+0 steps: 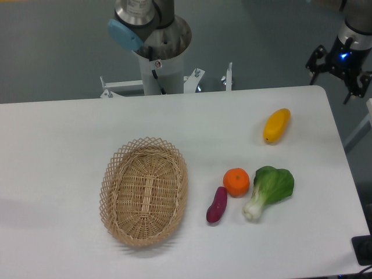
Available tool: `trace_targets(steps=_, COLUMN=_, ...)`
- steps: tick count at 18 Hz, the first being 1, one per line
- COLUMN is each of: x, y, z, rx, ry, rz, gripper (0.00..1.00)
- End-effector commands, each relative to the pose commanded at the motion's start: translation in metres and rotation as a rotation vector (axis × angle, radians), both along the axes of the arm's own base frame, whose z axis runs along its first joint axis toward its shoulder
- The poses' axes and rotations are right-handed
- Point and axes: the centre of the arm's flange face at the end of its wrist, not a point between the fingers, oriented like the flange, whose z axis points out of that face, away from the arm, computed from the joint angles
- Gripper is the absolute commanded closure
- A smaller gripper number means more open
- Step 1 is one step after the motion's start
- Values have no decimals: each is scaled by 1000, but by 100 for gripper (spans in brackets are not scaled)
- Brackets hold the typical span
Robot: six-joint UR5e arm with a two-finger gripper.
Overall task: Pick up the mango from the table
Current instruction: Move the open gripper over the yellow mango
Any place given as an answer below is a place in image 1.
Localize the woven wicker basket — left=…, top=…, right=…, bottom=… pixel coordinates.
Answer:
left=99, top=137, right=188, bottom=246

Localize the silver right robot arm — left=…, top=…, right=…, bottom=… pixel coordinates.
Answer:
left=325, top=1, right=371, bottom=103

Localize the black cable on pedestal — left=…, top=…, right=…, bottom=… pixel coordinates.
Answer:
left=148, top=45, right=167, bottom=95

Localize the green bok choy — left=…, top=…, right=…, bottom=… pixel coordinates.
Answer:
left=242, top=166, right=295, bottom=220

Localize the black device at table edge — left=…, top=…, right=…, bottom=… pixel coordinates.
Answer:
left=352, top=235, right=371, bottom=266

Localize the purple sweet potato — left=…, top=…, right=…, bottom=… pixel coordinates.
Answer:
left=206, top=187, right=227, bottom=223

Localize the silver robot arm blue cap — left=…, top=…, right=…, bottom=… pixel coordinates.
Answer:
left=108, top=0, right=192, bottom=61

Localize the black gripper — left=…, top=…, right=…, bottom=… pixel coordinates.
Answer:
left=305, top=37, right=371, bottom=105

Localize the yellow mango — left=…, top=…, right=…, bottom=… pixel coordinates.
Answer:
left=263, top=108, right=291, bottom=144

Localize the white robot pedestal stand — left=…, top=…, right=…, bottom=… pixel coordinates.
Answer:
left=99, top=49, right=235, bottom=99

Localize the orange tangerine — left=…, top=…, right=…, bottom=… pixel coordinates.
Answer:
left=223, top=168, right=250, bottom=197

